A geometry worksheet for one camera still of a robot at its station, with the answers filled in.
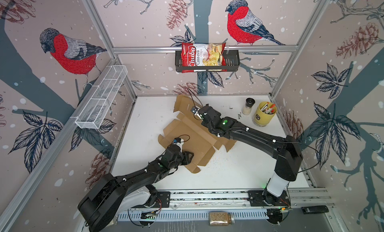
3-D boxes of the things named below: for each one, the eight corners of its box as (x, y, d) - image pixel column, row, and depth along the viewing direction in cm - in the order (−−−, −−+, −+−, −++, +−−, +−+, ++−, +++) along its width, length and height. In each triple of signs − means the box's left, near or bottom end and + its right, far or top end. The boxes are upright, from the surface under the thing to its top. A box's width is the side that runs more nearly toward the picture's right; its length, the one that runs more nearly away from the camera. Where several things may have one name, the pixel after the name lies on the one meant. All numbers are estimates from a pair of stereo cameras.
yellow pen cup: (254, 126, 103) (260, 114, 92) (250, 114, 111) (256, 101, 100) (271, 126, 103) (280, 114, 92) (266, 114, 111) (273, 101, 100)
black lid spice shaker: (242, 115, 110) (247, 104, 101) (241, 108, 114) (245, 97, 105) (251, 115, 110) (256, 104, 101) (249, 108, 114) (254, 97, 105)
